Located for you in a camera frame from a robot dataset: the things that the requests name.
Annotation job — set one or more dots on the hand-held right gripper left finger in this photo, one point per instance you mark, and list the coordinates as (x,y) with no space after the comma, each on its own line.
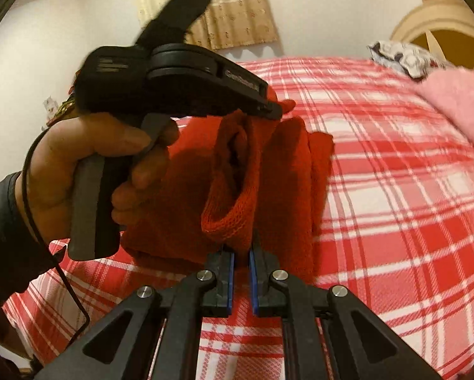
(231,281)

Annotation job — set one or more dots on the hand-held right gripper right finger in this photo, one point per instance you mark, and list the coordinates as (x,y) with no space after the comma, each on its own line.
(253,285)

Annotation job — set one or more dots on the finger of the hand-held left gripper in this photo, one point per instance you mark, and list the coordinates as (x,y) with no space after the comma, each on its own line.
(274,111)

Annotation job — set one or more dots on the red knitted sweater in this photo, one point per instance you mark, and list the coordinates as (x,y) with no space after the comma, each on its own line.
(284,190)

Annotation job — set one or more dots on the person's left forearm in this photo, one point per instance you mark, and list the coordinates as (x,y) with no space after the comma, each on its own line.
(3,245)

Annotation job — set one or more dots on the person's left hand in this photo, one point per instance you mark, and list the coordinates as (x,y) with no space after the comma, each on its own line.
(51,174)

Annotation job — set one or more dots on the black white patterned cloth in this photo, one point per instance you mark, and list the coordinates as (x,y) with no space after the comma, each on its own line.
(403,59)

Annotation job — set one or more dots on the red plaid bed sheet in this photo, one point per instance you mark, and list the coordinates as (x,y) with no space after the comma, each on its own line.
(399,206)

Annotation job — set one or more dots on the pink fluffy blanket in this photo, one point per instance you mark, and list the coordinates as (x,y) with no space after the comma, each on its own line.
(462,99)

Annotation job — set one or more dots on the beige arched headboard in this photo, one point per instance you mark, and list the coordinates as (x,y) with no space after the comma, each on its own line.
(438,16)

